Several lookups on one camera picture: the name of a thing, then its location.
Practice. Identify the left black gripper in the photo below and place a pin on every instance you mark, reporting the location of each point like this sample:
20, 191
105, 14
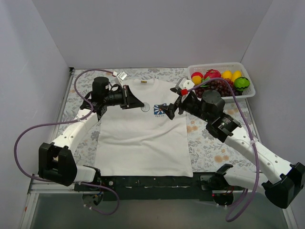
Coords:
126, 96

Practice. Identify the yellow toy mango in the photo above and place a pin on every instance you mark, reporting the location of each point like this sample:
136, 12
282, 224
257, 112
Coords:
236, 75

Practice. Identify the round brooch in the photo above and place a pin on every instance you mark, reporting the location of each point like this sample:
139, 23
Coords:
145, 107

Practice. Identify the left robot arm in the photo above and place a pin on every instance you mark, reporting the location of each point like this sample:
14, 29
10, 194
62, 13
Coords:
56, 161

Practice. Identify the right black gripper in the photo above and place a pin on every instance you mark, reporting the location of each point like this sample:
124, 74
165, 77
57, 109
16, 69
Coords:
179, 106

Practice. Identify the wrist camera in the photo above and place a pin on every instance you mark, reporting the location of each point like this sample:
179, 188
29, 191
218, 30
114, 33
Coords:
119, 77
183, 87

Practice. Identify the purple toy grapes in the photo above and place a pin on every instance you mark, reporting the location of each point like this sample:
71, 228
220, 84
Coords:
219, 86

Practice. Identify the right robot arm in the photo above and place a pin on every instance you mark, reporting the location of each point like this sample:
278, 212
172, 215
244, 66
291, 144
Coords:
279, 180

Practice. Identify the red yellow toy apple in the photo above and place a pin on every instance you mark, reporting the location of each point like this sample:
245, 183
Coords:
197, 78

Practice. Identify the red dragon fruit toy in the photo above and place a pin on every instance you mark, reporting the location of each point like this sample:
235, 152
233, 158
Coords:
212, 73

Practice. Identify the white plastic basket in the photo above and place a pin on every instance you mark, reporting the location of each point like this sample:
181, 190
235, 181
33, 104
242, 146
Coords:
222, 67

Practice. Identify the yellow toy lemon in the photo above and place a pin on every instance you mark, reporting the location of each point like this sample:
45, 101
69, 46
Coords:
227, 75

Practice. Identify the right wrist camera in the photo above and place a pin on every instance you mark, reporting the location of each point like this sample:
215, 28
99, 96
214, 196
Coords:
183, 87

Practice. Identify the floral table mat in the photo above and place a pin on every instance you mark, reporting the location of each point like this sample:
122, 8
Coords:
207, 154

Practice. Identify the white t-shirt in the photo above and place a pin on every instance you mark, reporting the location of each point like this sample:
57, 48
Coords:
136, 143

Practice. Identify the green toy watermelon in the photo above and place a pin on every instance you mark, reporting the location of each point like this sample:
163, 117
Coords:
241, 84

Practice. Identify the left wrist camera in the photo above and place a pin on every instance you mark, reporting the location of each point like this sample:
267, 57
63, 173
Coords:
119, 77

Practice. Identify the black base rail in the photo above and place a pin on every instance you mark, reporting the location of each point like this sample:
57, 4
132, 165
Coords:
165, 188

